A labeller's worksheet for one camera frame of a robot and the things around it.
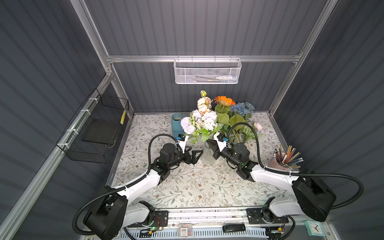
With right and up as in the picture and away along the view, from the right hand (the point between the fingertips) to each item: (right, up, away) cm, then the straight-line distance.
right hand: (210, 141), depth 78 cm
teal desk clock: (+48, -40, -9) cm, 63 cm away
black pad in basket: (-55, +6, -3) cm, 56 cm away
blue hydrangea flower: (+27, +22, +31) cm, 46 cm away
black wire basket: (-60, +18, -3) cm, 63 cm away
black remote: (+12, -43, -4) cm, 44 cm away
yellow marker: (-48, +13, +5) cm, 50 cm away
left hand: (-7, -5, +2) cm, 8 cm away
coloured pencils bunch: (+45, -10, +5) cm, 46 cm away
